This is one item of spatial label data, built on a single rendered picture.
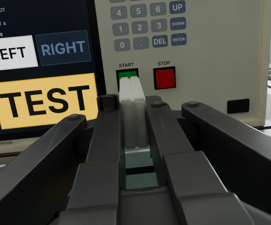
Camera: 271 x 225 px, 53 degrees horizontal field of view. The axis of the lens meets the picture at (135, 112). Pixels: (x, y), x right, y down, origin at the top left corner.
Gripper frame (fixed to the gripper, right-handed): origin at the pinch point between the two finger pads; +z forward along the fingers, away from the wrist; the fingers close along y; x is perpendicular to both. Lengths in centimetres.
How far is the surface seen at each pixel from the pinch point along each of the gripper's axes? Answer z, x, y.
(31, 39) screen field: 9.5, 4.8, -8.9
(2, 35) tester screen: 9.5, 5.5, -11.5
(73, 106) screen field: 9.5, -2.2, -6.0
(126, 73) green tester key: 9.0, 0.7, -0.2
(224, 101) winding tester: 9.7, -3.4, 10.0
